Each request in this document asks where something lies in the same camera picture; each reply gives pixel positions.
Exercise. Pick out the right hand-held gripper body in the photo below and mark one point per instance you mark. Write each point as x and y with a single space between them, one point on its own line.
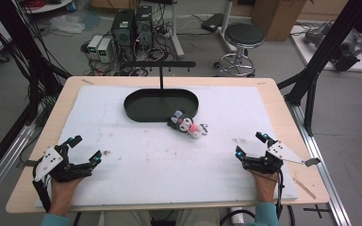
268 158

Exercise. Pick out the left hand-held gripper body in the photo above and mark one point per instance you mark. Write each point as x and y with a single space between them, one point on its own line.
59 166

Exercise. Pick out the black and pink plush toy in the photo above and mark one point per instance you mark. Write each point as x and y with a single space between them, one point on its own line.
185 124

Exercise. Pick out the black hanger rack with tray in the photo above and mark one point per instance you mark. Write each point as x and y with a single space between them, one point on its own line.
157 106

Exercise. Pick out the person's right hand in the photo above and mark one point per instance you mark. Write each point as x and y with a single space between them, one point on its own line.
265 186

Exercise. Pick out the person's left hand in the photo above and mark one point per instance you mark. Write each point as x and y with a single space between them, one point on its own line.
63 194

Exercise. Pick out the silver metal clasp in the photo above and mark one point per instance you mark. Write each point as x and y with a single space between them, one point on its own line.
204 128

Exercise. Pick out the small dark grey tag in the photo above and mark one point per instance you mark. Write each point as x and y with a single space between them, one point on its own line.
312 162

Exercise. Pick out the thin wooden stick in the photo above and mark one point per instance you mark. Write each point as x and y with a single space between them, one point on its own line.
304 188

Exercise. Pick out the white cylinder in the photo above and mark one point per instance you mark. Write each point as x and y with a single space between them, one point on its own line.
236 215

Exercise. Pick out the person's beige trousers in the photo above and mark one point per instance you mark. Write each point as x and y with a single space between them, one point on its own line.
128 218

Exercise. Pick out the white foam mat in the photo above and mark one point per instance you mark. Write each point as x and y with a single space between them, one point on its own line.
169 163

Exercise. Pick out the white floor board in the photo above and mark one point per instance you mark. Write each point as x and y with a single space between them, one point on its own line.
314 59

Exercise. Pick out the white power supply unit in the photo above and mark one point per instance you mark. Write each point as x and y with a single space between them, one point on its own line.
104 50
94 45

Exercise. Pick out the black round stool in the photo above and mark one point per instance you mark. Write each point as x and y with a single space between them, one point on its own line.
244 36

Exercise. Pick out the white desk leg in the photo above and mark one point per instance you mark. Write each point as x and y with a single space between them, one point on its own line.
176 34
226 28

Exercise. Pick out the grey robot part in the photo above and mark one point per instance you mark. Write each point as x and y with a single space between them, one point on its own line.
315 34

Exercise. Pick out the clear plastic bag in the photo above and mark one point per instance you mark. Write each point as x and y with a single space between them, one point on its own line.
66 24

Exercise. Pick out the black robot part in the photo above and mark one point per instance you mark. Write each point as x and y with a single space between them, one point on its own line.
347 55

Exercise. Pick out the brown cardboard box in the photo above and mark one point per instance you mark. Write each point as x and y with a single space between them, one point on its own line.
276 19

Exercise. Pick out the black computer tower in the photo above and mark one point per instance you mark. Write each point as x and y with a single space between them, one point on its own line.
144 26
123 29

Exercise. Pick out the flat black box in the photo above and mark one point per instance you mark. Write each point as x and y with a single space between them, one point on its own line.
212 22

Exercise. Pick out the round white table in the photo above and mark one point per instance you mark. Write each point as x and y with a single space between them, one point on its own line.
50 7

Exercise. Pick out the aluminium rail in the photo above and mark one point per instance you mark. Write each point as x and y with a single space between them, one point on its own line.
323 175
3 163

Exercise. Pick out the black metal frame post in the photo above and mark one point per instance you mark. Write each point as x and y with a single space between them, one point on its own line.
323 50
19 37

